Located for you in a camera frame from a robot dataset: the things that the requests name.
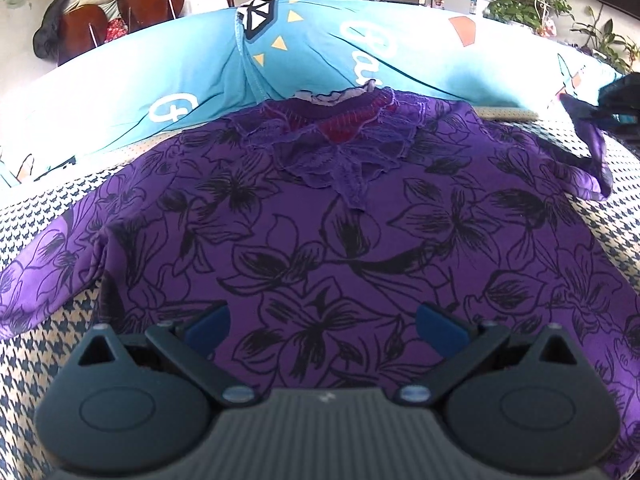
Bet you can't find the purple floral red-lined garment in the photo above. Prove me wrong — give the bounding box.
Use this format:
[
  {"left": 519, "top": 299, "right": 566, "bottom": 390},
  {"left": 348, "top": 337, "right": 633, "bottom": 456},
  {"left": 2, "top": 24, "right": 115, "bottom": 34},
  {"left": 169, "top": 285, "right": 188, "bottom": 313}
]
[{"left": 0, "top": 86, "right": 640, "bottom": 478}]

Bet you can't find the small leafy plant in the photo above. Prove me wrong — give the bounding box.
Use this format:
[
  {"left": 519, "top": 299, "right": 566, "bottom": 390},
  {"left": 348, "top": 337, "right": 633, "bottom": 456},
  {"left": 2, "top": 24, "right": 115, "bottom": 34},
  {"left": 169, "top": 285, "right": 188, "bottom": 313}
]
[{"left": 570, "top": 6, "right": 639, "bottom": 75}]

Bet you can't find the houndstooth sofa seat cover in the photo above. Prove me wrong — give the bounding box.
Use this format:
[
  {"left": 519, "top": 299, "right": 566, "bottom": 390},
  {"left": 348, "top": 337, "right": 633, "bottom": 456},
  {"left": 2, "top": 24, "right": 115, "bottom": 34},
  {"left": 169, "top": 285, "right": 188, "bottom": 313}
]
[{"left": 0, "top": 106, "right": 640, "bottom": 480}]

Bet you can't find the blue cartoon print sofa backrest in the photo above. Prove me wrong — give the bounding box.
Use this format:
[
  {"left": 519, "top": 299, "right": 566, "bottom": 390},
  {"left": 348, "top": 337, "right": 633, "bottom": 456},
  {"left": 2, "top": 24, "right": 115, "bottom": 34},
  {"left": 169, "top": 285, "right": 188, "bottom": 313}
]
[{"left": 1, "top": 0, "right": 616, "bottom": 188}]

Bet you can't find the brown wooden chair left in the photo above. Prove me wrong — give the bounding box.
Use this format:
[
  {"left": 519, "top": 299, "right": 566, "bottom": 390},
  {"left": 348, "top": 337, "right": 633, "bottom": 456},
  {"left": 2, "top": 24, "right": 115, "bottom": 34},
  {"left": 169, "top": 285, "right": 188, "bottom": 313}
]
[{"left": 58, "top": 4, "right": 108, "bottom": 66}]

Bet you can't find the brown wooden chair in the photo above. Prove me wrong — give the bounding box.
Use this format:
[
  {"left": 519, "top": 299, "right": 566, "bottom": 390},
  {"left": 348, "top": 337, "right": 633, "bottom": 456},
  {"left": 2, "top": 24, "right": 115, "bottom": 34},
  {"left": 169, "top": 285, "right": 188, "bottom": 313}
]
[
  {"left": 117, "top": 0, "right": 184, "bottom": 34},
  {"left": 58, "top": 4, "right": 108, "bottom": 66}
]

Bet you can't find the brown wooden chair right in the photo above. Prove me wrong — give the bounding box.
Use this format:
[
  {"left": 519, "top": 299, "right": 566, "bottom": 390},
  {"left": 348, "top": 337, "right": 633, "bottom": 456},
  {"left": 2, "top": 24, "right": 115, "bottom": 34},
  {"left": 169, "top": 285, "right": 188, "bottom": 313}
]
[{"left": 117, "top": 0, "right": 184, "bottom": 34}]

